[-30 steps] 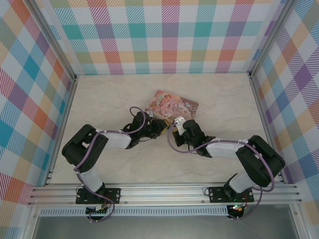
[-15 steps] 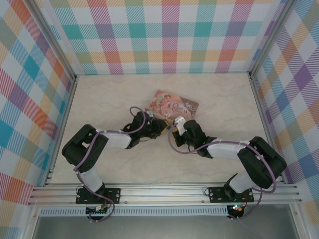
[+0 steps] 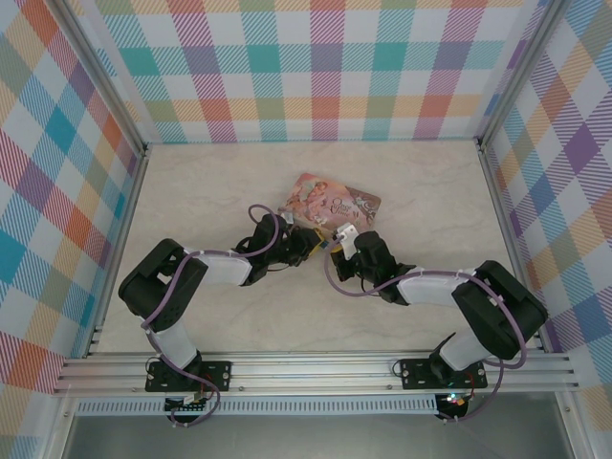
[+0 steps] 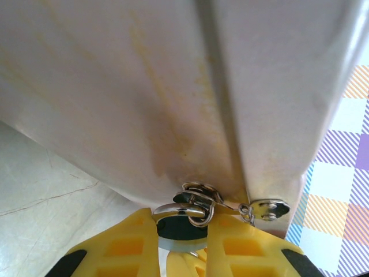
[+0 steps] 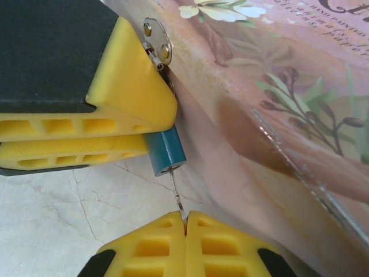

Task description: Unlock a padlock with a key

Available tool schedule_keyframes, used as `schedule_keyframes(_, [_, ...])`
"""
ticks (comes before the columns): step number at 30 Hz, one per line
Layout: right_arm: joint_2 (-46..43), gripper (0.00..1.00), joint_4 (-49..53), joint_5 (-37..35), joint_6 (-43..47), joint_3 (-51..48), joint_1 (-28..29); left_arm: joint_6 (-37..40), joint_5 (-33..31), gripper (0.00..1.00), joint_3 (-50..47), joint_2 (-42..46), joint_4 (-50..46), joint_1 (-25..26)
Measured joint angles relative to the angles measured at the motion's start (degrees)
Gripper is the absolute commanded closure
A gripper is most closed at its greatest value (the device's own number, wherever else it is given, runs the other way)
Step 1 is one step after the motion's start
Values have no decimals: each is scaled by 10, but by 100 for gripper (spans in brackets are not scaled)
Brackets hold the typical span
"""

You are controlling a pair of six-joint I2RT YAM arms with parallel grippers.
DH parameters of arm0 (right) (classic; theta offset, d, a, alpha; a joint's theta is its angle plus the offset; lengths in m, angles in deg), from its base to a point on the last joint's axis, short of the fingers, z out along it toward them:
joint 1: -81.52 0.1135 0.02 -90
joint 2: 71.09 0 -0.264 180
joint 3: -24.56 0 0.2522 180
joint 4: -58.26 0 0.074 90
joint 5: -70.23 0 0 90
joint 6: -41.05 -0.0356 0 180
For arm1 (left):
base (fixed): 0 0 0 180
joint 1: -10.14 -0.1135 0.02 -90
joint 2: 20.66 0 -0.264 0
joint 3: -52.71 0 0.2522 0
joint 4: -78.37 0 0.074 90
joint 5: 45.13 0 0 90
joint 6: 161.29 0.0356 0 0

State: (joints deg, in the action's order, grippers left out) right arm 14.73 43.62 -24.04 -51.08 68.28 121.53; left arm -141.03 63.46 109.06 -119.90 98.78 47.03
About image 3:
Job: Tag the pink illustrated tin box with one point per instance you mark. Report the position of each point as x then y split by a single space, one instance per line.
330 201

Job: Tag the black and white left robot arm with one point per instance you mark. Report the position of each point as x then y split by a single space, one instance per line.
143 282

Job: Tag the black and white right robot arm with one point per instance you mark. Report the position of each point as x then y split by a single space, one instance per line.
497 315

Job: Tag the grey metal panel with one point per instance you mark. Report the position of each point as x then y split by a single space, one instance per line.
311 437

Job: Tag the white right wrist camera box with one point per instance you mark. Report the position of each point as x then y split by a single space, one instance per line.
346 239

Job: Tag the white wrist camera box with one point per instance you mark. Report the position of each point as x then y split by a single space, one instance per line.
289 218
346 239

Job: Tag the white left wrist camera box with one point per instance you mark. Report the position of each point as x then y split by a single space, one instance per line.
289 218

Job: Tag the aluminium mounting rail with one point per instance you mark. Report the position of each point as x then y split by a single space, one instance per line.
311 373

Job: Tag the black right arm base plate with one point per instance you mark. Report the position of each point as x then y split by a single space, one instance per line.
416 375

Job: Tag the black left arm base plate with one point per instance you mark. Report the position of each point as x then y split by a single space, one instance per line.
217 375

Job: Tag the aluminium corner post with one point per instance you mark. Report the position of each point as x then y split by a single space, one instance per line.
521 72
102 81

